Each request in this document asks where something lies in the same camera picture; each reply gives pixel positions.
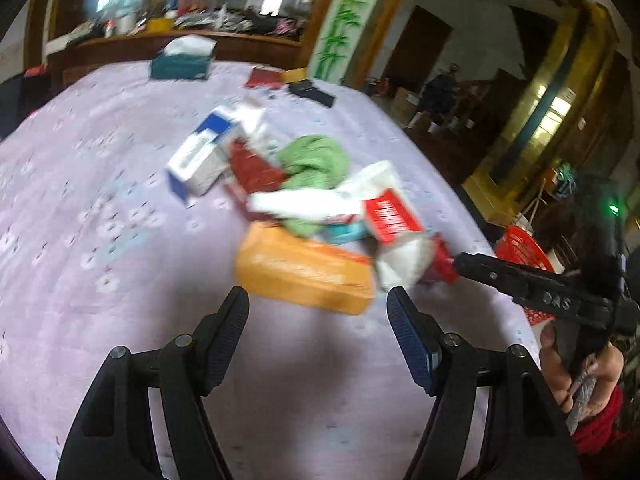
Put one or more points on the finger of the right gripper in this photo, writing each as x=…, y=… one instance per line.
x=487, y=270

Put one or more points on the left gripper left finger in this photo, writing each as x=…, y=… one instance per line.
x=112, y=435

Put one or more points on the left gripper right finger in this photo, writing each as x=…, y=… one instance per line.
x=493, y=416

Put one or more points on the red white wipes pack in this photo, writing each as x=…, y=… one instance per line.
x=407, y=254

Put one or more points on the teal tissue pack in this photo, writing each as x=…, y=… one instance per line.
x=340, y=234

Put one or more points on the green towel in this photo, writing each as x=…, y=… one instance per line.
x=312, y=162

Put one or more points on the orange medicine box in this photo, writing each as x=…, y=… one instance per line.
x=273, y=263

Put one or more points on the dark red snack wrapper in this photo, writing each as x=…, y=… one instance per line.
x=253, y=172

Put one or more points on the blue white medicine box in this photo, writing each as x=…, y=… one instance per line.
x=205, y=154

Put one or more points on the white green medicine box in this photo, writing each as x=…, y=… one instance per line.
x=307, y=204

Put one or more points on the red plastic trash basket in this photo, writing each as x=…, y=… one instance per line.
x=517, y=246

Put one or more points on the person's right hand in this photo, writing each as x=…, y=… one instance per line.
x=586, y=394

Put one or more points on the black pouch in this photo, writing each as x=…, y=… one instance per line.
x=307, y=90

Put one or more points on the yellow tape roll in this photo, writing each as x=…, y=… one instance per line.
x=293, y=76

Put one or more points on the wooden sideboard counter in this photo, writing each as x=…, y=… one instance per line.
x=72, y=63

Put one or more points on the teal tissue box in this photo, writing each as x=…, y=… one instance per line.
x=187, y=57

